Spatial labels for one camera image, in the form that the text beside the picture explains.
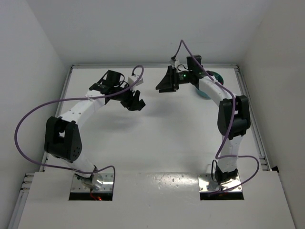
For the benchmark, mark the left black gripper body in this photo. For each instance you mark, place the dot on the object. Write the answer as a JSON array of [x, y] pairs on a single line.
[[128, 99]]

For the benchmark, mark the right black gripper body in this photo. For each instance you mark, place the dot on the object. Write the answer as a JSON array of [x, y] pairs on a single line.
[[171, 78]]

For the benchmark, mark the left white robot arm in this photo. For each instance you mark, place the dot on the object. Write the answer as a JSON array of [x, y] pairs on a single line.
[[63, 138]]

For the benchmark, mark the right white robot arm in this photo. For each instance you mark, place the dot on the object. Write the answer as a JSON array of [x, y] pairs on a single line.
[[233, 111]]

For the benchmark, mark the teal divided round container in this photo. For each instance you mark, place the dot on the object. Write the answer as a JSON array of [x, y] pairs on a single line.
[[208, 89]]

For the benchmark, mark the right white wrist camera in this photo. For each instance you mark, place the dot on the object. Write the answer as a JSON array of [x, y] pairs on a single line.
[[174, 62]]

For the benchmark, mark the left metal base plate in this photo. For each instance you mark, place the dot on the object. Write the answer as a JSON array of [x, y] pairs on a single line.
[[97, 183]]

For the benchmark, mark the metal base plate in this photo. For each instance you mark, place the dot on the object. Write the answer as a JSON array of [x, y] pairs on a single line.
[[97, 183], [206, 184]]

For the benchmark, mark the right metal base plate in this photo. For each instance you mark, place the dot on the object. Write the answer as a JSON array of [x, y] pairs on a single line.
[[206, 184]]

